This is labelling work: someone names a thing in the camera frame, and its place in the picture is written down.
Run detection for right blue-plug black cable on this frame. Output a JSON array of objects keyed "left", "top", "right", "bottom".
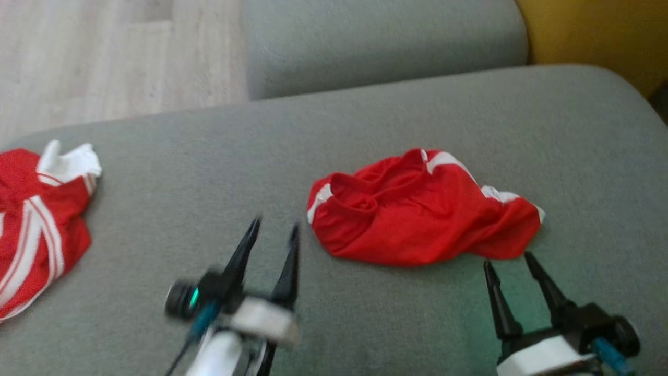
[{"left": 592, "top": 337, "right": 636, "bottom": 376}]

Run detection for red jersey with white stripes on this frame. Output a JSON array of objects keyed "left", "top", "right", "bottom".
[{"left": 0, "top": 140, "right": 103, "bottom": 323}]

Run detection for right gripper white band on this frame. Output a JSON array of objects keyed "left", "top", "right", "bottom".
[{"left": 483, "top": 251, "right": 616, "bottom": 376}]

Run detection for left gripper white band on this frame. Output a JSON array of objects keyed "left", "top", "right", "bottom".
[{"left": 222, "top": 216, "right": 302, "bottom": 348}]

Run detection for grey sofa back cushion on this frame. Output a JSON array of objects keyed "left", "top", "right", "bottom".
[{"left": 241, "top": 0, "right": 530, "bottom": 101}]

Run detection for yellow cushion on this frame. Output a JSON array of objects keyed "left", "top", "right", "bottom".
[{"left": 516, "top": 0, "right": 668, "bottom": 99}]

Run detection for red shorts with white band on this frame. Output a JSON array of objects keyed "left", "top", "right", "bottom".
[{"left": 306, "top": 149, "right": 546, "bottom": 268}]

